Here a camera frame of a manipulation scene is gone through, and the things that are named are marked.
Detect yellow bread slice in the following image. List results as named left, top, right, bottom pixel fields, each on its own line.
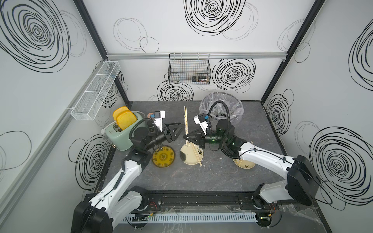
left=116, top=111, right=138, bottom=130
left=113, top=106, right=129, bottom=121

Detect white slotted cable duct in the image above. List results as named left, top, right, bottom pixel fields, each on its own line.
left=121, top=212, right=257, bottom=224

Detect cream plate with black patch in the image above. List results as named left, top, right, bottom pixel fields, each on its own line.
left=180, top=142, right=204, bottom=166

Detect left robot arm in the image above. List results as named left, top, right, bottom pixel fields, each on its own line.
left=71, top=118, right=184, bottom=233

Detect clear plastic bin liner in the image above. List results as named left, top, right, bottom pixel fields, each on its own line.
left=199, top=91, right=244, bottom=124

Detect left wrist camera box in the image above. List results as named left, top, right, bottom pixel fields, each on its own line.
left=153, top=110, right=165, bottom=132

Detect mint green toaster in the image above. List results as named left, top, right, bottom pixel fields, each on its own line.
left=101, top=111, right=145, bottom=151

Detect black corrugated cable hose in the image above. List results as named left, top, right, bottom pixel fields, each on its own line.
left=208, top=100, right=231, bottom=132

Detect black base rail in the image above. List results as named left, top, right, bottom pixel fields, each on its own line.
left=133, top=190, right=299, bottom=213

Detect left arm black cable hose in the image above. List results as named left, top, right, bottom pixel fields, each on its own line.
left=129, top=117, right=155, bottom=140

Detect white wire wall shelf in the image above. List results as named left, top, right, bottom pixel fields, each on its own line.
left=71, top=61, right=120, bottom=121

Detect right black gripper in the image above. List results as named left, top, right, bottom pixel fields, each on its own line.
left=184, top=129, right=227, bottom=150

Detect yellow patterned plate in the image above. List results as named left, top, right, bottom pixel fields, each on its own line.
left=152, top=146, right=175, bottom=168

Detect aluminium wall rail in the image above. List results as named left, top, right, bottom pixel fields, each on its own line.
left=107, top=52, right=288, bottom=60

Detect front yellow bread slice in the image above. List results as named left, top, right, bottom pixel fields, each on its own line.
left=116, top=111, right=138, bottom=130

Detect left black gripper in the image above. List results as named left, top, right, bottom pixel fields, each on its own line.
left=144, top=123, right=184, bottom=153

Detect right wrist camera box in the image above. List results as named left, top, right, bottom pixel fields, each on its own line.
left=193, top=113, right=208, bottom=135

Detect back yellow bread slice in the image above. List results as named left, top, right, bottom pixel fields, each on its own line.
left=113, top=106, right=129, bottom=121

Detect cream plate with red marks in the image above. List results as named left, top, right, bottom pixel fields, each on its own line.
left=232, top=157, right=256, bottom=170

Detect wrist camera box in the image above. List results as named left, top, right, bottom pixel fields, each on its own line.
left=153, top=110, right=165, bottom=132
left=193, top=113, right=208, bottom=135

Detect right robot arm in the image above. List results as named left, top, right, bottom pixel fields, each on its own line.
left=184, top=119, right=321, bottom=209

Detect black wire wall basket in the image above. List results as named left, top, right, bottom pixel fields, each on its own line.
left=167, top=58, right=212, bottom=85

